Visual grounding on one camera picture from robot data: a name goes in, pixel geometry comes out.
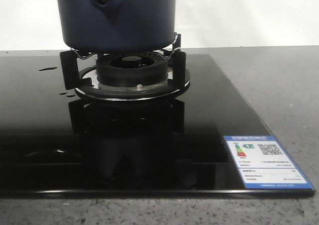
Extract dark blue cooking pot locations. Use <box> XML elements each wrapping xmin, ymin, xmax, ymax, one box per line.
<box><xmin>57</xmin><ymin>0</ymin><xmax>176</xmax><ymax>53</ymax></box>

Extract black metal pot support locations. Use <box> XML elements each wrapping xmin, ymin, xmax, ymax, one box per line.
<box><xmin>60</xmin><ymin>33</ymin><xmax>190</xmax><ymax>103</ymax></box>

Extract black round gas burner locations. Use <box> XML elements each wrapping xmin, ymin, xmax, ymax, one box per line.
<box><xmin>96</xmin><ymin>52</ymin><xmax>168</xmax><ymax>87</ymax></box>

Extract black glass gas stove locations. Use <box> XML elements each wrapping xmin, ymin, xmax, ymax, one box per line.
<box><xmin>0</xmin><ymin>55</ymin><xmax>315</xmax><ymax>198</ymax></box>

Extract blue energy rating sticker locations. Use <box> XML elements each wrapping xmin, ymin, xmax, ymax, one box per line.
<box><xmin>224</xmin><ymin>135</ymin><xmax>314</xmax><ymax>189</ymax></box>

